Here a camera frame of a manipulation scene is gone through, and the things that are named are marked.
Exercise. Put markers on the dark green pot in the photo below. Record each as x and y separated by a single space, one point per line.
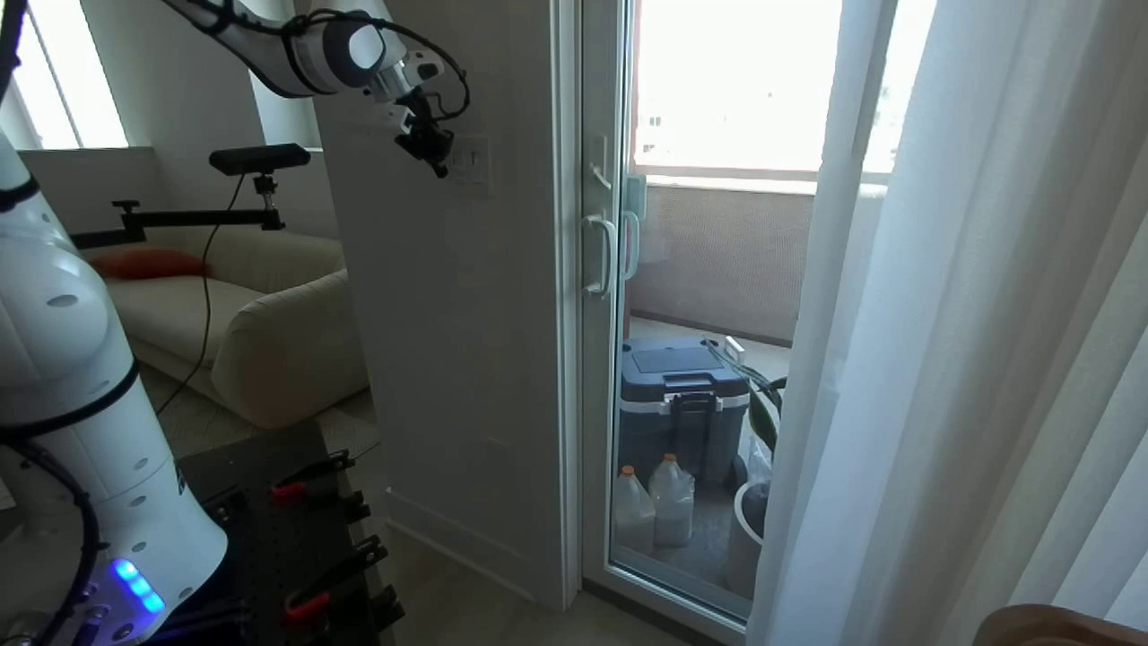
765 413

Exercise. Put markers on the clear plastic jug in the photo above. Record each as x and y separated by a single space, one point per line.
632 510
673 503

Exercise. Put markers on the white sheer curtain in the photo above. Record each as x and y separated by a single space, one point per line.
956 336

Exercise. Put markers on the blue and white cooler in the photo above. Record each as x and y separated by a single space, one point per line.
683 389

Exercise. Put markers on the grey bucket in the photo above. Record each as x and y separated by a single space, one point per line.
742 540

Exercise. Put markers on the brown wooden chair back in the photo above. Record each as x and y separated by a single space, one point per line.
1052 627

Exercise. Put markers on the cream sofa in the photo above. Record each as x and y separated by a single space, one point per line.
271 341

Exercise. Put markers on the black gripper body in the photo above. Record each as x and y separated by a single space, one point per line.
417 127

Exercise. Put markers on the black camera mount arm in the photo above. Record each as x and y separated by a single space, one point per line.
201 222

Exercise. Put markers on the red cushion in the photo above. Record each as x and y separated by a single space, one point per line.
161 265

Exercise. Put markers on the black stereo camera bar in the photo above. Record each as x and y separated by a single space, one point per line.
257 160

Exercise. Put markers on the glass sliding door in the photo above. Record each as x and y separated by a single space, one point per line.
683 239

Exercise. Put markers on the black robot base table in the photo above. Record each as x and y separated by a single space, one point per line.
257 526

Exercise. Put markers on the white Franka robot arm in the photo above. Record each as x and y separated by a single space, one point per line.
131 503

